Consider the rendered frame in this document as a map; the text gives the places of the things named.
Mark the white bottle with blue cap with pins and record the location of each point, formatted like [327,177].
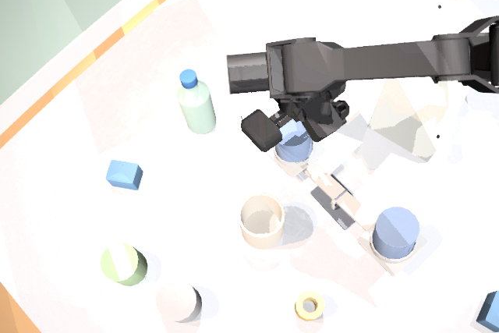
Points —
[195,101]

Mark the light blue cylinder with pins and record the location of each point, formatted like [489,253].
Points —
[395,232]

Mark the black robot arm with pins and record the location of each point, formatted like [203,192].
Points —
[305,68]

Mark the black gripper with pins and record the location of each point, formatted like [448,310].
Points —
[264,132]

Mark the pale yellow tape roll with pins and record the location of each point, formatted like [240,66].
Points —
[314,297]

